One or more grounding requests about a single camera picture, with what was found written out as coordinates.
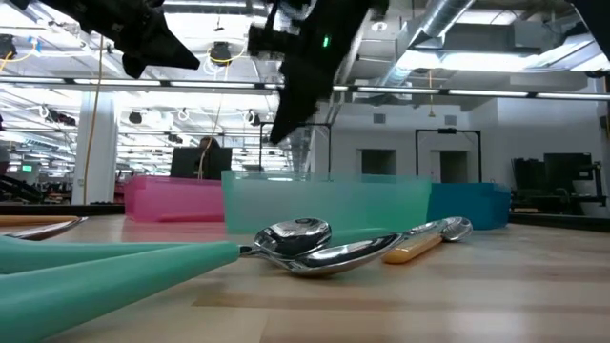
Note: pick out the teal translucent plastic bin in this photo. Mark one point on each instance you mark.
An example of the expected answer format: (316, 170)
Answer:
(333, 202)

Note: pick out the green exit sign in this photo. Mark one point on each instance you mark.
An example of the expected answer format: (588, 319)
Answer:
(27, 167)

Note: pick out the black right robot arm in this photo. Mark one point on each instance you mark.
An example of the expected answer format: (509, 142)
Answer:
(598, 19)

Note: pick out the black equipment rack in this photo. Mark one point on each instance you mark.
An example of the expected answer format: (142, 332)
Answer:
(567, 167)

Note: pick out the black curved machine part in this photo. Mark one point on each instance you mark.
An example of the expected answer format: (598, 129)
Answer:
(21, 189)

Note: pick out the black monitor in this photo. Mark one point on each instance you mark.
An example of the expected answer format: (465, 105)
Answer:
(186, 164)

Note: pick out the long ceiling light strip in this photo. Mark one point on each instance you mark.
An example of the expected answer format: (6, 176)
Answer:
(214, 85)
(491, 93)

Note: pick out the blue plastic bin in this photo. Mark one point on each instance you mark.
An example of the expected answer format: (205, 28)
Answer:
(472, 205)

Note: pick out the black ceiling device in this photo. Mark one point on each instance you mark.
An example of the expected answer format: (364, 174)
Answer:
(220, 52)

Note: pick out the white square column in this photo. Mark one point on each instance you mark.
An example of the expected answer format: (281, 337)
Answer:
(102, 152)

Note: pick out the black stand frame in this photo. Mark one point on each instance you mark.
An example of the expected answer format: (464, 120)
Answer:
(319, 125)
(448, 130)

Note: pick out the red translucent plastic bin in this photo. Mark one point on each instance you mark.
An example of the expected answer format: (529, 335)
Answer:
(171, 200)

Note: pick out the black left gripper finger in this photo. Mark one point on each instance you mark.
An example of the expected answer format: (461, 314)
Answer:
(162, 47)

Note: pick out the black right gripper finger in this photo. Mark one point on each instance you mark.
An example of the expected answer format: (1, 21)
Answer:
(305, 90)

